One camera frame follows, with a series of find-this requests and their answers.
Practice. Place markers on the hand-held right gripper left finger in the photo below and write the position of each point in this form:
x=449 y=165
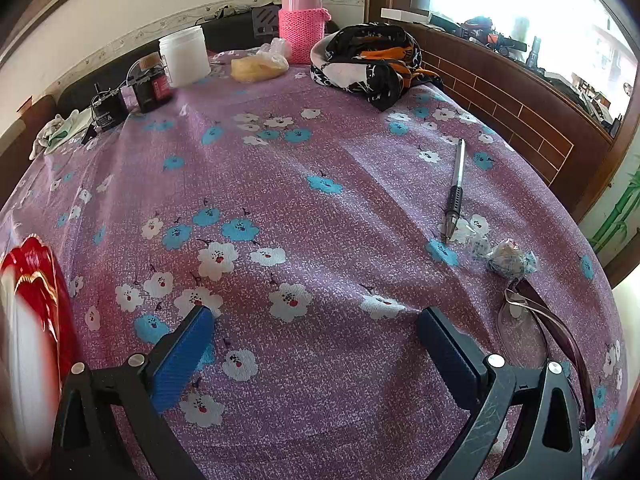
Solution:
x=182 y=355

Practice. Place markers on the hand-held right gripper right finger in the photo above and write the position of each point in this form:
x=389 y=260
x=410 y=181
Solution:
x=447 y=355

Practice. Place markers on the small red scalloped plate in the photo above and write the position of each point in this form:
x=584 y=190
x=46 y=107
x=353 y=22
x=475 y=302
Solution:
x=47 y=320

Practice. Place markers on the large red scalloped plate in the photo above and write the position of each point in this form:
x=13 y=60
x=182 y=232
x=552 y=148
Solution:
x=35 y=255

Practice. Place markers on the white blue candy wrapper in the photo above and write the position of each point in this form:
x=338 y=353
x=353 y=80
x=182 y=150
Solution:
x=510 y=260

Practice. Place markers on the clear crumpled candy wrapper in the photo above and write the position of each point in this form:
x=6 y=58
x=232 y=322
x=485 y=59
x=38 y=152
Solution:
x=472 y=240

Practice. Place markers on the purple framed eyeglasses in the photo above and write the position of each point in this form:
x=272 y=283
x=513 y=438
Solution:
x=582 y=385

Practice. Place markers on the silver black pen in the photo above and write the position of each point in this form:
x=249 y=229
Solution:
x=456 y=195

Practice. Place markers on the black power adapter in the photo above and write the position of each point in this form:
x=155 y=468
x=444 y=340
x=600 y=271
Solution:
x=107 y=112

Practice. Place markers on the white crumpled cloth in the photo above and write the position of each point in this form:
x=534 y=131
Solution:
x=55 y=132

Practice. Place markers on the black box with red label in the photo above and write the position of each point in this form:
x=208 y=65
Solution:
x=150 y=92

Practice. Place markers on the white plastic jar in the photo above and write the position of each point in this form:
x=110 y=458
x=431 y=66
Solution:
x=185 y=60

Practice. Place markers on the plastic bag of yellow food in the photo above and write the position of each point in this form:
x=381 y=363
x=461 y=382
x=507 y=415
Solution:
x=255 y=67

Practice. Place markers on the black sofa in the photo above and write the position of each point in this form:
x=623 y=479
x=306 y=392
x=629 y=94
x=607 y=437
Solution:
x=227 y=35

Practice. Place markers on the pile of dark tools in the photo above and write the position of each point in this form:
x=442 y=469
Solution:
x=480 y=30

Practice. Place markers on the grey perforated plastic piece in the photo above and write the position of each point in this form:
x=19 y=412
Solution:
x=265 y=20

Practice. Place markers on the pink thermos with knitted sleeve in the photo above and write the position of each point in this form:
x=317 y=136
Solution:
x=300 y=30

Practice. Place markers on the green bamboo wall sticker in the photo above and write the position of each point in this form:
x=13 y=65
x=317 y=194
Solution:
x=612 y=225

